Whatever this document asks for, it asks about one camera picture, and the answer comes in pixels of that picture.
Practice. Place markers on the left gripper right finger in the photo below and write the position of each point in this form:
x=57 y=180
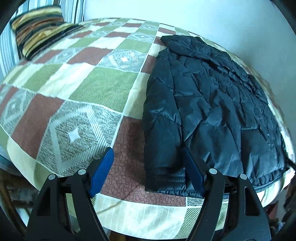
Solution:
x=231 y=209

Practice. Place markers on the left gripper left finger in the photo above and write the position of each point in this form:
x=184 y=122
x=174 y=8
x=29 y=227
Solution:
x=49 y=219

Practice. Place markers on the dark navy quilted jacket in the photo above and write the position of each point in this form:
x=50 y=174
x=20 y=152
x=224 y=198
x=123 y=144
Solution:
x=199 y=99

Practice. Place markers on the checkered patchwork bedspread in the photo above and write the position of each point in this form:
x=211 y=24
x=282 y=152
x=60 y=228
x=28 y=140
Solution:
x=78 y=97

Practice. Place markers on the gold black striped cushion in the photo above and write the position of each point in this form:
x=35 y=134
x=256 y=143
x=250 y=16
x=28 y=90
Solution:
x=40 y=28

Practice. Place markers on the blue white striped pillow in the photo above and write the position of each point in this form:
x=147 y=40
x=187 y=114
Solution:
x=72 y=11

